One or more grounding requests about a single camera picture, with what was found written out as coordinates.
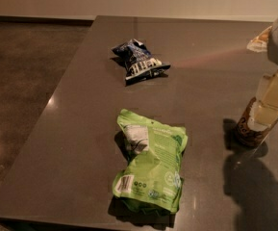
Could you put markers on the green snack bag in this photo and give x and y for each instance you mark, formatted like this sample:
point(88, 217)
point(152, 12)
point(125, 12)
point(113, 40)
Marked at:
point(151, 183)

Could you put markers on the brown orange can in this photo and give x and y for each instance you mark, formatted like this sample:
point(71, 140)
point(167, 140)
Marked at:
point(247, 136)

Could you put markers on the blue chip bag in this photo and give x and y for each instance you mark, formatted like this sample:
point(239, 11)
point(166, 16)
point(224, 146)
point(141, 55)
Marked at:
point(140, 64)

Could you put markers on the orange white snack packet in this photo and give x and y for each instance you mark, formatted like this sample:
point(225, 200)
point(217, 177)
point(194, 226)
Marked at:
point(259, 43)

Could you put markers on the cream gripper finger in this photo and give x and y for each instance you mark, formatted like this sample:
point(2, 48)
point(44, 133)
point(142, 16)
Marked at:
point(271, 98)

